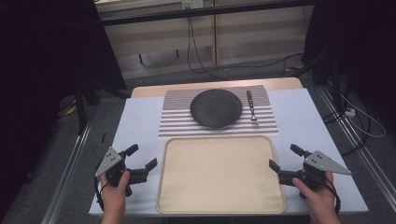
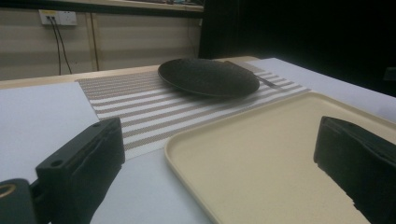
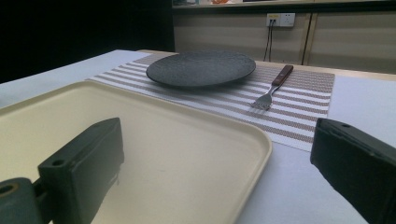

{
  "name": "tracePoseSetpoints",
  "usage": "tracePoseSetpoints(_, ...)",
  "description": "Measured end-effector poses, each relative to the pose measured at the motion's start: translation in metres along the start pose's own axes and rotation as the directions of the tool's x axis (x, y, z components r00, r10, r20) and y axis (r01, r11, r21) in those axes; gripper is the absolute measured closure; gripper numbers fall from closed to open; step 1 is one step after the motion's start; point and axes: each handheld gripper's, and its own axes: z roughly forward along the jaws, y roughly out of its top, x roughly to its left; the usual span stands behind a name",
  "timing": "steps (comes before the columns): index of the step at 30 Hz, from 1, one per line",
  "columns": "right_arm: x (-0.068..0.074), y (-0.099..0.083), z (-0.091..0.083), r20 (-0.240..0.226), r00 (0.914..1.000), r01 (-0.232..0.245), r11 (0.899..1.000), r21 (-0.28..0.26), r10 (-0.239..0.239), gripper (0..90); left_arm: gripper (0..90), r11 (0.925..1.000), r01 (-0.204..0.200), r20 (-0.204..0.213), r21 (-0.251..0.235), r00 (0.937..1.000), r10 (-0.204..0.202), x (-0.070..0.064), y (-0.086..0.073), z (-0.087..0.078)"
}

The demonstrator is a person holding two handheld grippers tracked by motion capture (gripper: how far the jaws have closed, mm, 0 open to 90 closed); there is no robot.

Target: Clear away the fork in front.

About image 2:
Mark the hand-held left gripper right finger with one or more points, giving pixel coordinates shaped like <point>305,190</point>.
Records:
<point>358,158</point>

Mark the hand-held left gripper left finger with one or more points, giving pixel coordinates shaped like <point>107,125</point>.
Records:
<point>81,168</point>

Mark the beige plastic tray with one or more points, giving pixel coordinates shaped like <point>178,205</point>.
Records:
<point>261,161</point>

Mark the black round plate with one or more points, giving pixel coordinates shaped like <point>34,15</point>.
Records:
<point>208,77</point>

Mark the white wall socket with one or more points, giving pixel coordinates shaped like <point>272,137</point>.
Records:
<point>58,17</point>

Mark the striped woven placemat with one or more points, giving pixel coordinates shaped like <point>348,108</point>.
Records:
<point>149,105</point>

